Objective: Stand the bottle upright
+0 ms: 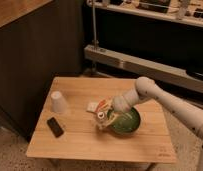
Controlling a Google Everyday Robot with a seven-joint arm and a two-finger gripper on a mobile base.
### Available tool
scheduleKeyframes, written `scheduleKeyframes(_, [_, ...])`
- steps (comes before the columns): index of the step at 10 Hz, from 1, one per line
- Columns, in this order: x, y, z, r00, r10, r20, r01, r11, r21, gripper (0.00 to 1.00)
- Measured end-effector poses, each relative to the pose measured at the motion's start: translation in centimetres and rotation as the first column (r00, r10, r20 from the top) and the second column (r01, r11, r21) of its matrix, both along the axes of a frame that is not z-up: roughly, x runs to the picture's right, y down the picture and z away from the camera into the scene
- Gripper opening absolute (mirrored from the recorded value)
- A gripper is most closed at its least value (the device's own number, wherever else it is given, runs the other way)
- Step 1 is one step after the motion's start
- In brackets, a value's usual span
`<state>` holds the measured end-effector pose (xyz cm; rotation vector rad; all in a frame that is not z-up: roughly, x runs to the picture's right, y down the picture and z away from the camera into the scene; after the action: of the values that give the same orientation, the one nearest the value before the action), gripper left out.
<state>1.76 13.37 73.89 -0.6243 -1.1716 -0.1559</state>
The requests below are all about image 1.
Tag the white paper cup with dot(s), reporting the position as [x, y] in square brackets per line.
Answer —
[58, 102]

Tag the green bowl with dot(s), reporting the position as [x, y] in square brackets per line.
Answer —
[126, 123]

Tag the black smartphone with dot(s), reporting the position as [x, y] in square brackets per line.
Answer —
[55, 127]

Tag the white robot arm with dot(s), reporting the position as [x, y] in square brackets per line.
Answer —
[146, 88]

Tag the wooden table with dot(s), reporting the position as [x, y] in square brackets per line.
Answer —
[82, 140]

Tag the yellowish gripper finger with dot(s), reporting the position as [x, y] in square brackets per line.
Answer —
[110, 121]
[103, 105]

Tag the dark wooden cabinet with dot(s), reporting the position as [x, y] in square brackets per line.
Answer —
[34, 49]

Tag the metal shelf rack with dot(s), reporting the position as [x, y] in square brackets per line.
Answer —
[160, 39]

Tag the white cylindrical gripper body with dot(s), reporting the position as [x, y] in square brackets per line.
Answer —
[124, 102]

